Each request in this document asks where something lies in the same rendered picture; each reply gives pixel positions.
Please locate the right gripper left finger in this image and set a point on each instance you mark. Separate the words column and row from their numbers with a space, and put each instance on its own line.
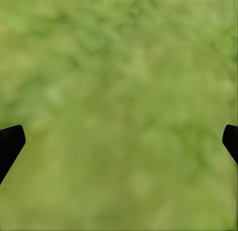
column 12, row 140

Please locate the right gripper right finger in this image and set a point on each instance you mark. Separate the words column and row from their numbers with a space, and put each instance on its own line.
column 230, row 140

